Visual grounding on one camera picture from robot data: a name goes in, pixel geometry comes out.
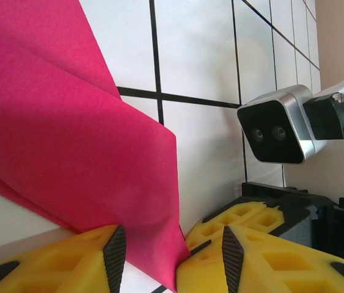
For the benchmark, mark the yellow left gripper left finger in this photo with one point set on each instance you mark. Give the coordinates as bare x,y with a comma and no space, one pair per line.
52,268

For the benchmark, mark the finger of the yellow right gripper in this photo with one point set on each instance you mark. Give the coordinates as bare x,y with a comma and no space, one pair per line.
202,271
251,218

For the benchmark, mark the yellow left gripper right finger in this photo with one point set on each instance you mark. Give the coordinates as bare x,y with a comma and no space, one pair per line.
281,268

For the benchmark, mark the pink cloth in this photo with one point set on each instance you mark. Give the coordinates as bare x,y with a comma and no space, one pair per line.
68,122

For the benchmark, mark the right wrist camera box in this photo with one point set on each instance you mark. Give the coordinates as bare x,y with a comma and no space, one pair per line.
269,134

